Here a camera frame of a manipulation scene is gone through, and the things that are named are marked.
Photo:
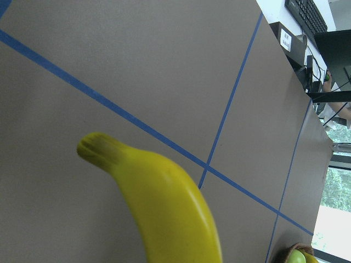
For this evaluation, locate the green pear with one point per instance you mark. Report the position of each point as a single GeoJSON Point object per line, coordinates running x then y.
{"type": "Point", "coordinates": [296, 257]}

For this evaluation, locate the black keyboard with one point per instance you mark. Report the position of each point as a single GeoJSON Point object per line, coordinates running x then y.
{"type": "Point", "coordinates": [307, 15]}

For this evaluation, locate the yellow banana top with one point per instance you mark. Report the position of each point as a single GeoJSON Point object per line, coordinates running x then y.
{"type": "Point", "coordinates": [173, 218]}

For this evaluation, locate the brown wicker basket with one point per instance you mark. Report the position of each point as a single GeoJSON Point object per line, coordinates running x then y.
{"type": "Point", "coordinates": [297, 246]}

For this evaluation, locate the yellow banana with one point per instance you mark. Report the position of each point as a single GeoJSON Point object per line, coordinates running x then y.
{"type": "Point", "coordinates": [173, 218]}
{"type": "Point", "coordinates": [308, 257]}

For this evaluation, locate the black box with label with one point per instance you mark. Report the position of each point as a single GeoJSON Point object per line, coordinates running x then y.
{"type": "Point", "coordinates": [293, 46]}

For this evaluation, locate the black monitor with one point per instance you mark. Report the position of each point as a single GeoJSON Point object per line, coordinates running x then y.
{"type": "Point", "coordinates": [334, 48]}

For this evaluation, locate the yellow banana bottom in basket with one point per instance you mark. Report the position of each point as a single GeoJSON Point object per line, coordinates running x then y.
{"type": "Point", "coordinates": [308, 257]}

